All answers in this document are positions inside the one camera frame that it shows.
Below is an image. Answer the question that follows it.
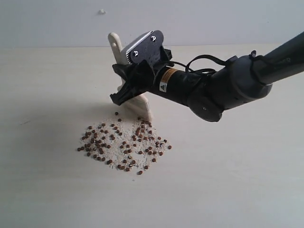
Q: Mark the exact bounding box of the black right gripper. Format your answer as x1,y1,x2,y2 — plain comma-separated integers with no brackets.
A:
110,47,209,107

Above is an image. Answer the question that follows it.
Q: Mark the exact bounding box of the white paint brush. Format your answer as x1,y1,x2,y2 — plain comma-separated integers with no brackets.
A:
107,32,154,121

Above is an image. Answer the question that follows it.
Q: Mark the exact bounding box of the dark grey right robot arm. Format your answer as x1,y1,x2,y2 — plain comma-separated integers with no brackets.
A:
108,30,304,122

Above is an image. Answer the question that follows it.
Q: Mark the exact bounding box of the red beans and rice pile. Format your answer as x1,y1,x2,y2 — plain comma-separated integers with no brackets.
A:
76,112,172,175

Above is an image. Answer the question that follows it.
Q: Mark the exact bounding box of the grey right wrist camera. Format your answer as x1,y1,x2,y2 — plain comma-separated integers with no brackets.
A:
122,30,164,66

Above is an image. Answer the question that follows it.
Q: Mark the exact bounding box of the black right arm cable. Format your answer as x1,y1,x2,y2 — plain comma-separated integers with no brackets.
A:
166,49,262,76

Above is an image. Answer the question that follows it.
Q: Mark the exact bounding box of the white blob on wall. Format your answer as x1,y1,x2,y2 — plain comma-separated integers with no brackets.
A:
98,9,106,15

